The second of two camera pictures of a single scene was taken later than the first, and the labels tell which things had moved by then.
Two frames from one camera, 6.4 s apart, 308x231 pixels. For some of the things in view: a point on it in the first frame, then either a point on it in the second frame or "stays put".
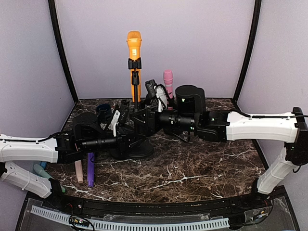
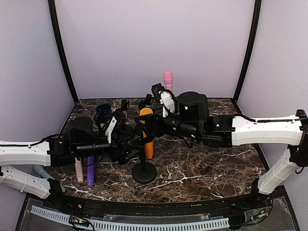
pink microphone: [168, 77] stays put
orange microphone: [134, 38] to [148, 147]
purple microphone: [91, 169] stays put
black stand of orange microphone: [142, 147] to [144, 173]
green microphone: [40, 171] stays put
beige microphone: [79, 171] stays put
